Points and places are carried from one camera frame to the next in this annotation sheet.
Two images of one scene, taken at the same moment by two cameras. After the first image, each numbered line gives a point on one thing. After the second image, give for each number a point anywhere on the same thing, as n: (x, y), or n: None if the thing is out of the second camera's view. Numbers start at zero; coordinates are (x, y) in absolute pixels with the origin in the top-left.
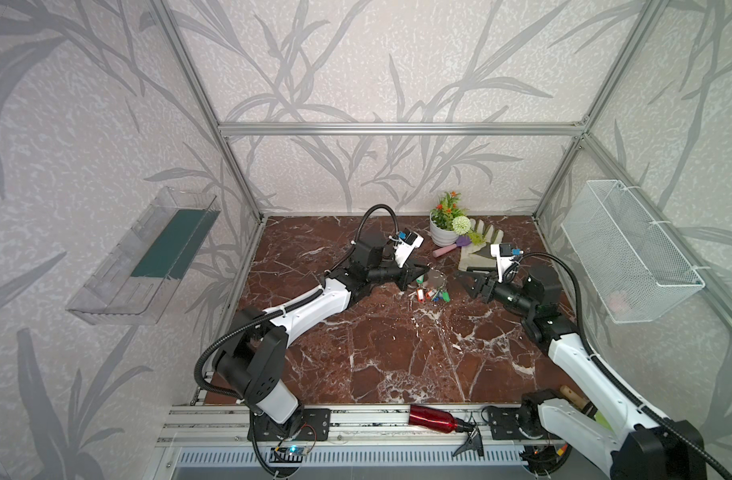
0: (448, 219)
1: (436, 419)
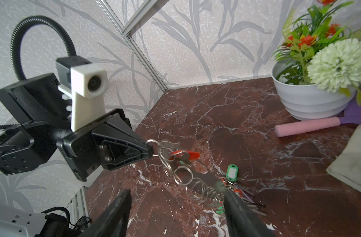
0: (321, 66)
1: None
